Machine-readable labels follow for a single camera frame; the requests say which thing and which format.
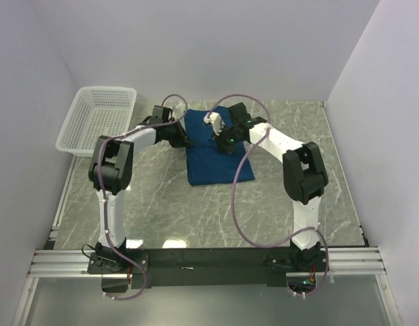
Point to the white perforated plastic basket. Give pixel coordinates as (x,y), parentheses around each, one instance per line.
(95,111)

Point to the aluminium frame rail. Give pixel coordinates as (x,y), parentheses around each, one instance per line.
(72,263)

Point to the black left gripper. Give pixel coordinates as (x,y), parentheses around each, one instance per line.
(181,140)

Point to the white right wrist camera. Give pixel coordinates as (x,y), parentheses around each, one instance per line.
(215,120)

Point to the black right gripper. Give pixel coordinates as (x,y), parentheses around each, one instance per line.
(228,149)

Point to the blue printed t-shirt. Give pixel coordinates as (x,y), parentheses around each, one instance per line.
(206,165)

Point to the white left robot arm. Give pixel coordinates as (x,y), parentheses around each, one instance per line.
(110,172)

